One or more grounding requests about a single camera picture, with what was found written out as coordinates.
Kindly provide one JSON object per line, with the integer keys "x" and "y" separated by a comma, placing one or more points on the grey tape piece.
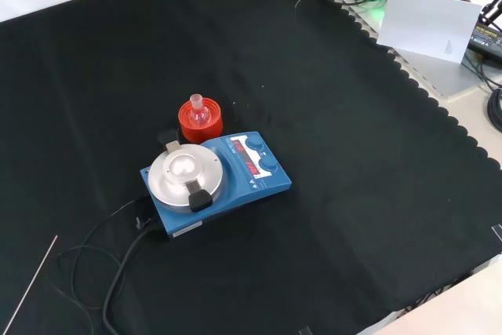
{"x": 497, "y": 232}
{"x": 305, "y": 331}

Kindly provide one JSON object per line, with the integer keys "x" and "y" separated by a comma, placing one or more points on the grey metal base plate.
{"x": 451, "y": 76}

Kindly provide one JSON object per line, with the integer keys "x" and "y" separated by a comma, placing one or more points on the black power adapter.
{"x": 486, "y": 38}

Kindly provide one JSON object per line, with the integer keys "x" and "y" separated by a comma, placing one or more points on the blue base heater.
{"x": 239, "y": 190}

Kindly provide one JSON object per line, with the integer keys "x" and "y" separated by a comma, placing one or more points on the silver round heating block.
{"x": 212, "y": 178}

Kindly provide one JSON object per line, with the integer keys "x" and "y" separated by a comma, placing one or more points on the black tripod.
{"x": 495, "y": 5}

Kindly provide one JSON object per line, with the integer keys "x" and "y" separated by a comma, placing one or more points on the clear round-bottom flask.
{"x": 198, "y": 117}

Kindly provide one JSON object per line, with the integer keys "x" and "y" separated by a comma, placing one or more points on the black cloth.
{"x": 353, "y": 194}

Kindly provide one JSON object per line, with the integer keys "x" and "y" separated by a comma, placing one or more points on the pale board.
{"x": 427, "y": 25}

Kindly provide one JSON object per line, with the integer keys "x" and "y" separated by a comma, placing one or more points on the thin metal rod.
{"x": 31, "y": 284}

